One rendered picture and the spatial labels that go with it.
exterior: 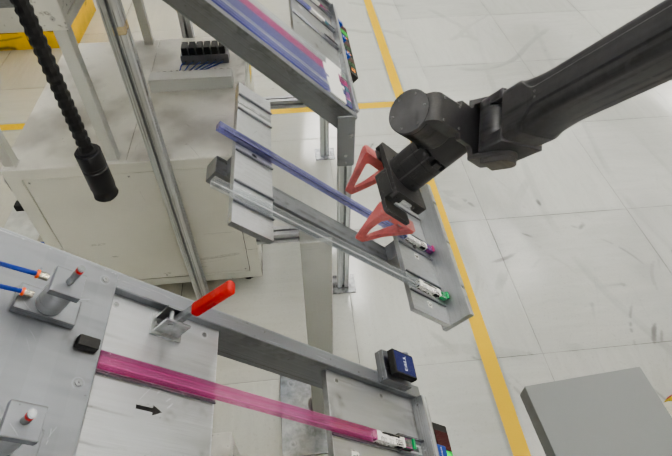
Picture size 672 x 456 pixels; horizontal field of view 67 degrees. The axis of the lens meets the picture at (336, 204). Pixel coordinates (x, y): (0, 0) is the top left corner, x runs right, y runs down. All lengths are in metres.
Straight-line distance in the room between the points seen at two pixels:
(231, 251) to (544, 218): 1.27
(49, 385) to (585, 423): 0.89
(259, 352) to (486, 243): 1.50
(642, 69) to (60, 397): 0.54
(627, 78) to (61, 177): 1.40
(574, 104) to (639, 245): 1.79
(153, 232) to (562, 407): 1.22
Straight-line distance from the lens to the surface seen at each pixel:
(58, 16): 1.31
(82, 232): 1.75
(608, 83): 0.53
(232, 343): 0.69
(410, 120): 0.61
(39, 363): 0.48
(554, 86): 0.56
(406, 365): 0.84
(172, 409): 0.59
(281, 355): 0.72
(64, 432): 0.47
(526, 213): 2.26
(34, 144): 1.69
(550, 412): 1.08
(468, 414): 1.70
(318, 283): 1.04
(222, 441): 0.99
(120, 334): 0.59
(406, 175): 0.69
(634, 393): 1.17
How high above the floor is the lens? 1.53
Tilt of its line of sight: 45 degrees down
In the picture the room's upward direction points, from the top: straight up
